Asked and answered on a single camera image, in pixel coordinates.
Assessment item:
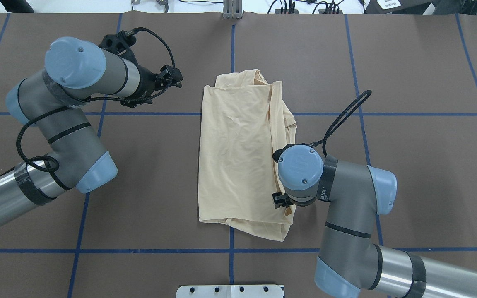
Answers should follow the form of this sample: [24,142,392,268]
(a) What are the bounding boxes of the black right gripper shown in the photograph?
[272,192,316,209]

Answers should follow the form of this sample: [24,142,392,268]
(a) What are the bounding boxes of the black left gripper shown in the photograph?
[120,65,183,108]

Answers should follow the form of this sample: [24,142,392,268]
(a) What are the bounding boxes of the cream long-sleeve graphic shirt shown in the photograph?
[198,69,297,242]

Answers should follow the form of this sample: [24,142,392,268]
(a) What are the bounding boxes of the left robot arm grey silver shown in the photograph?
[0,28,183,227]

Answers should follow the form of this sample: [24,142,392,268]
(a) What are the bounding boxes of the right robot arm grey silver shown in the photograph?
[272,144,477,298]

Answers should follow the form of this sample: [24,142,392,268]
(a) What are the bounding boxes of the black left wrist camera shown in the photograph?
[98,30,138,64]

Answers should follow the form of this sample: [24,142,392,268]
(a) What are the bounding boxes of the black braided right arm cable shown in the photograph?
[309,90,372,158]

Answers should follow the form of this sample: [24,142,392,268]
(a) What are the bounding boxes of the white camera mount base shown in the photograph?
[176,284,285,298]

